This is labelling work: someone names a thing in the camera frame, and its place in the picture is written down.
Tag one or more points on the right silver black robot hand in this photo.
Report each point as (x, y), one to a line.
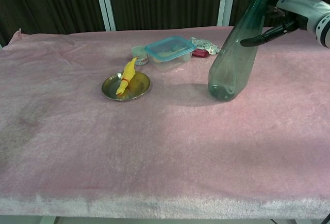
(296, 9)

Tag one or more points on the green transparent spray bottle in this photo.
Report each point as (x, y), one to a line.
(232, 61)

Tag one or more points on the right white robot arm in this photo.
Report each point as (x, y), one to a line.
(323, 30)

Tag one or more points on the silver foil spout pouch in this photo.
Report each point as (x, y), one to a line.
(206, 44)

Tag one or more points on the small red packet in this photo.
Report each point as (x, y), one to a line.
(200, 53)

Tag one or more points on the clear container with blue lid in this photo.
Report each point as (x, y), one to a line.
(168, 52)

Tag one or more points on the round golden metal dish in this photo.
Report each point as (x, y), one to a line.
(136, 84)

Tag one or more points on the yellow rubber chicken toy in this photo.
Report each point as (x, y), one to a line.
(126, 75)

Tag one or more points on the pink fleece table cloth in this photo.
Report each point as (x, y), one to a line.
(129, 144)

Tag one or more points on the white metal frame post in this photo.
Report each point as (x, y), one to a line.
(223, 0)
(104, 2)

